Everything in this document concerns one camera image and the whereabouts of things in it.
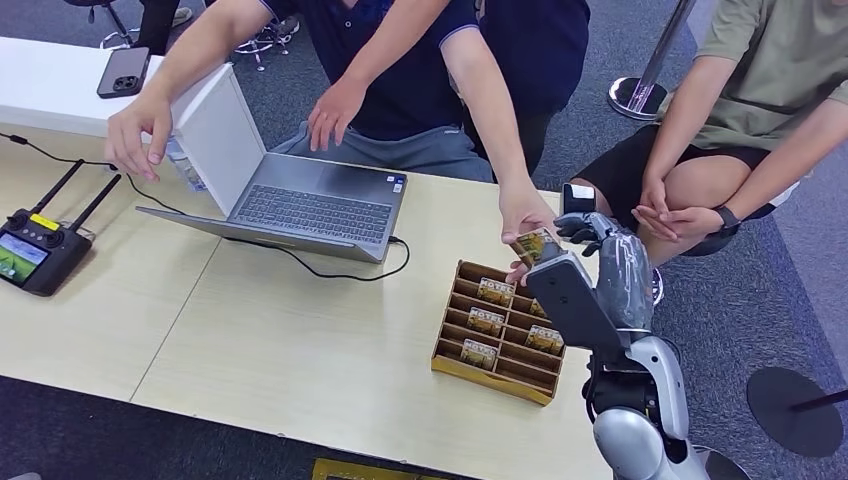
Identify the black wristwatch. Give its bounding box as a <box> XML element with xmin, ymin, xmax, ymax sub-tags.
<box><xmin>711</xmin><ymin>204</ymin><xmax>743</xmax><ymax>240</ymax></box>

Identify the black cable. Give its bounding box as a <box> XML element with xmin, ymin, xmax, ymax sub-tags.
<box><xmin>0</xmin><ymin>131</ymin><xmax>413</xmax><ymax>284</ymax></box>

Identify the small white black device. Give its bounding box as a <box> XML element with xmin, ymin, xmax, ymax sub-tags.
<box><xmin>560</xmin><ymin>183</ymin><xmax>598</xmax><ymax>215</ymax></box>

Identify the white raised counter box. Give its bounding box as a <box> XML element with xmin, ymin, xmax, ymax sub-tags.
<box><xmin>0</xmin><ymin>35</ymin><xmax>267</xmax><ymax>218</ymax></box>

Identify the person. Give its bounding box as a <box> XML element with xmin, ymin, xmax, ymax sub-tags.
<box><xmin>104</xmin><ymin>0</ymin><xmax>562</xmax><ymax>287</ymax></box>
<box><xmin>307</xmin><ymin>0</ymin><xmax>592</xmax><ymax>180</ymax></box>
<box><xmin>135</xmin><ymin>0</ymin><xmax>195</xmax><ymax>56</ymax></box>
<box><xmin>569</xmin><ymin>0</ymin><xmax>848</xmax><ymax>307</ymax></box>

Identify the clear plastic bottle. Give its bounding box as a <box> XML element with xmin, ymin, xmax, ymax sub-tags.
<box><xmin>164</xmin><ymin>135</ymin><xmax>208</xmax><ymax>195</ymax></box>

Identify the dark smartphone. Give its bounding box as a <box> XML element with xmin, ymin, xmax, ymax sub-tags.
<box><xmin>96</xmin><ymin>45</ymin><xmax>152</xmax><ymax>101</ymax></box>

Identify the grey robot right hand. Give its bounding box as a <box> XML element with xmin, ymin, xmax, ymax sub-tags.
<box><xmin>554</xmin><ymin>211</ymin><xmax>656</xmax><ymax>334</ymax></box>

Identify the office chair with chrome base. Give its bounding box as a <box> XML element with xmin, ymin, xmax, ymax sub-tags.
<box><xmin>62</xmin><ymin>0</ymin><xmax>141</xmax><ymax>52</ymax></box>
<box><xmin>232</xmin><ymin>15</ymin><xmax>300</xmax><ymax>73</ymax></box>

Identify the black remote controller with screen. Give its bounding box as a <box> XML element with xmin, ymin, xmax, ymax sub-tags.
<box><xmin>0</xmin><ymin>158</ymin><xmax>125</xmax><ymax>298</ymax></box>

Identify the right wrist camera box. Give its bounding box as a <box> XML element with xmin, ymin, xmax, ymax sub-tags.
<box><xmin>525</xmin><ymin>250</ymin><xmax>625</xmax><ymax>354</ymax></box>

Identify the black stanchion post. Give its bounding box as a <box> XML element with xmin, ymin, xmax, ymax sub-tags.
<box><xmin>746</xmin><ymin>366</ymin><xmax>848</xmax><ymax>459</ymax></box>

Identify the chrome stanchion post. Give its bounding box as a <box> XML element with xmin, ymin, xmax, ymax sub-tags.
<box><xmin>607</xmin><ymin>0</ymin><xmax>698</xmax><ymax>123</ymax></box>

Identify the person's right hand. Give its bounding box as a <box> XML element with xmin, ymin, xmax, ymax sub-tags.
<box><xmin>637</xmin><ymin>174</ymin><xmax>672</xmax><ymax>215</ymax></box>
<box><xmin>307</xmin><ymin>78</ymin><xmax>368</xmax><ymax>153</ymax></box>
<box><xmin>104</xmin><ymin>97</ymin><xmax>176</xmax><ymax>182</ymax></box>

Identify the grey laptop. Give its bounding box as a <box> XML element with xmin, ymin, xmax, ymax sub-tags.
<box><xmin>135</xmin><ymin>151</ymin><xmax>410</xmax><ymax>266</ymax></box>

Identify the wooden card holder rack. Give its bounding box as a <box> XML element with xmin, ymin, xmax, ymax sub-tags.
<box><xmin>430</xmin><ymin>258</ymin><xmax>568</xmax><ymax>407</ymax></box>

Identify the person's left hand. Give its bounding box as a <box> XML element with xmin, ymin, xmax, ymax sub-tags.
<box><xmin>497</xmin><ymin>181</ymin><xmax>562</xmax><ymax>287</ymax></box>
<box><xmin>629</xmin><ymin>204</ymin><xmax>725</xmax><ymax>244</ymax></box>

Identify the black stool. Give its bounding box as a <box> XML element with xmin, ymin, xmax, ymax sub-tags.
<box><xmin>680</xmin><ymin>234</ymin><xmax>731</xmax><ymax>259</ymax></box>

